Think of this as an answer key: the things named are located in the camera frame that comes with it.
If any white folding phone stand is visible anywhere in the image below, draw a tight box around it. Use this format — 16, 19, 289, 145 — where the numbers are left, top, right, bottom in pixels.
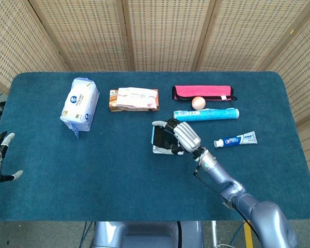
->
152, 144, 184, 156

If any pink wet wipes pack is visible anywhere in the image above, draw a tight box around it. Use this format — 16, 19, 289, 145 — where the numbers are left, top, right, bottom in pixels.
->
115, 87, 158, 109

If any brown snack package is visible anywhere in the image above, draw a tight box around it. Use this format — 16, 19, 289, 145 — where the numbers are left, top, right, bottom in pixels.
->
108, 89, 160, 112

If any white blue tissue pack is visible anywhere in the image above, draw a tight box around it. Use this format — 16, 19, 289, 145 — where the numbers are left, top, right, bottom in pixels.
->
59, 77, 100, 140

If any white metal table leg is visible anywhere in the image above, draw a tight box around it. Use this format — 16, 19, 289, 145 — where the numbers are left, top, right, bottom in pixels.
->
211, 221, 218, 246

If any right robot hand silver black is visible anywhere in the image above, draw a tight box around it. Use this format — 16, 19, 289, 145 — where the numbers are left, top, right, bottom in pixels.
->
151, 118, 206, 160

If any woven bamboo folding screen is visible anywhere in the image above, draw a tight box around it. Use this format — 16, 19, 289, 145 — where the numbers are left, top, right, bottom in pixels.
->
0, 0, 310, 187

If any grey robot torso base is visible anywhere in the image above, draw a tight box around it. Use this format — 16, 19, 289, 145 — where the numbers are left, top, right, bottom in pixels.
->
92, 221, 205, 248

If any blue white toothpaste tube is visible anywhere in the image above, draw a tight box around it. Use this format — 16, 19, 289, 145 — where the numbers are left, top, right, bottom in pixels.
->
213, 130, 258, 148

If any cyan cylindrical tube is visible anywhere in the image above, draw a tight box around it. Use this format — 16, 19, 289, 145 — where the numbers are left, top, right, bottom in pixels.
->
173, 108, 240, 122

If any blue cable under table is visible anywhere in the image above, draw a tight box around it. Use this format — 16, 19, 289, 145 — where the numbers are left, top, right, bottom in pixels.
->
81, 221, 94, 248

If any black cable along right arm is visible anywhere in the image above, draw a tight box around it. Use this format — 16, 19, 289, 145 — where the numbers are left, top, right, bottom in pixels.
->
193, 169, 258, 248

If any black smartphone blue screen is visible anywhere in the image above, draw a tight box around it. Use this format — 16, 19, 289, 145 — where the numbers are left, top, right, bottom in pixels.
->
151, 126, 180, 150

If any peach coloured ball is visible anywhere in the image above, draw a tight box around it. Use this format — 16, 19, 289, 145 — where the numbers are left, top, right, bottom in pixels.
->
191, 96, 206, 110

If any blue table mat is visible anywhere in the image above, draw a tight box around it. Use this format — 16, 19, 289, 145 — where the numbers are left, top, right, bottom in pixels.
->
0, 71, 310, 222

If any pink towel with black trim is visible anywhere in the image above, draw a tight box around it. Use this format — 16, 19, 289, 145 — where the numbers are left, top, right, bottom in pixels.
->
172, 85, 238, 102

